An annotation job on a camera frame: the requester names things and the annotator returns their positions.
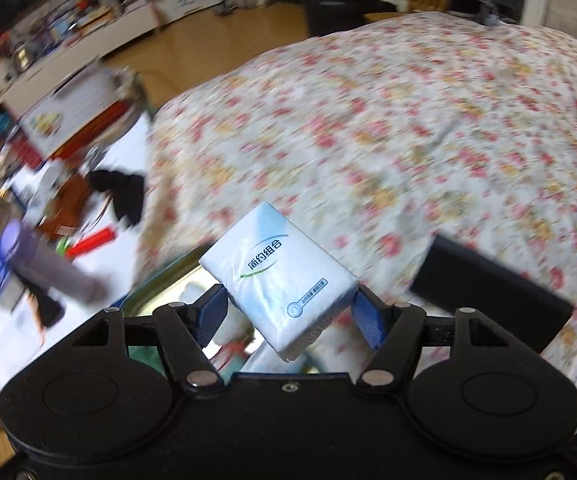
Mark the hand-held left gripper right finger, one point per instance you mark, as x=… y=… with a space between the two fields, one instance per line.
x=368 y=317

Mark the desk calendar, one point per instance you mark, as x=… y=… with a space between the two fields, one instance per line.
x=78 y=105

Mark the brown box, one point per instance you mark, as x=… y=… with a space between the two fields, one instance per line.
x=73 y=200

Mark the black flat rectangular object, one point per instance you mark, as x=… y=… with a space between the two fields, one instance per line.
x=488 y=290

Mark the white low shelf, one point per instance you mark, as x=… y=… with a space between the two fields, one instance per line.
x=118 y=30

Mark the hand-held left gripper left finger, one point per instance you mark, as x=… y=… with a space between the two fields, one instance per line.
x=213 y=310

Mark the black bin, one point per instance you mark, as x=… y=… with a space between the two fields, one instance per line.
x=338 y=7

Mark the floral bedspread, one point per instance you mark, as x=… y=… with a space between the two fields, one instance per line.
x=393 y=135

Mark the grey cylindrical bottle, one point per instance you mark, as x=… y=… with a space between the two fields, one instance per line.
x=53 y=270

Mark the dark figurine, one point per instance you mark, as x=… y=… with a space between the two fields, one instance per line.
x=46 y=307

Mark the white tissue packet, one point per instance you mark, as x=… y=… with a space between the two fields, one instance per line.
x=278 y=280

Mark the green metal tin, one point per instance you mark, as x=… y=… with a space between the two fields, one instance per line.
x=168 y=285

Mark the black cloth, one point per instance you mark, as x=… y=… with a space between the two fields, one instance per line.
x=121 y=192

